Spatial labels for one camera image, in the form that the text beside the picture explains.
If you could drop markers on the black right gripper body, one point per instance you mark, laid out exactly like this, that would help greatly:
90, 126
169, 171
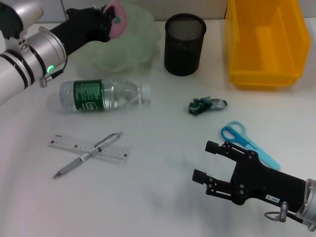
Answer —
266, 185

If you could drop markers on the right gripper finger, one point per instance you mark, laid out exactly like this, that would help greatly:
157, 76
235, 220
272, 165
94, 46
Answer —
217, 186
227, 149

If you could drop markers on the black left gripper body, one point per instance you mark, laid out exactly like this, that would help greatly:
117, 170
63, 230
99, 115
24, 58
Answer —
81, 27

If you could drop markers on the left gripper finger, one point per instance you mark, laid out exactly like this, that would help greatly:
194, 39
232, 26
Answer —
108, 10
109, 29

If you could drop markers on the pink toy peach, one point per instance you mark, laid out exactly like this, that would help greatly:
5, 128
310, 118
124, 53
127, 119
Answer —
121, 27

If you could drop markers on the green plastic wrapper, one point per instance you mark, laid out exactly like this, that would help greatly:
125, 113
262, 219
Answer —
202, 106

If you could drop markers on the green label water bottle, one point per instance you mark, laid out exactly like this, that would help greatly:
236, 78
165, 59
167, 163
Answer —
89, 96

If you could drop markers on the blue plastic scissors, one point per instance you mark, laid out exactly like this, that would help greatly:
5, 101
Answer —
249, 145

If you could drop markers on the translucent green fruit plate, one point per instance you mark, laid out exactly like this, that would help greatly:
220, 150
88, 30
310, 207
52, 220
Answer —
128, 49

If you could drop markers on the black mesh pen holder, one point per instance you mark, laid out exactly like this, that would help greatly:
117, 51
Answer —
184, 49

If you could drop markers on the transparent plastic ruler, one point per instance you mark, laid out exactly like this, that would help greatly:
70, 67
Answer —
64, 143

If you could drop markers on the silver ballpoint pen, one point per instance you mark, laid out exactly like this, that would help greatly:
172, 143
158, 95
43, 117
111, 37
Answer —
74, 163

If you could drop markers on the yellow plastic storage bin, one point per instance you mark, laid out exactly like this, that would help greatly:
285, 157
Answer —
266, 49

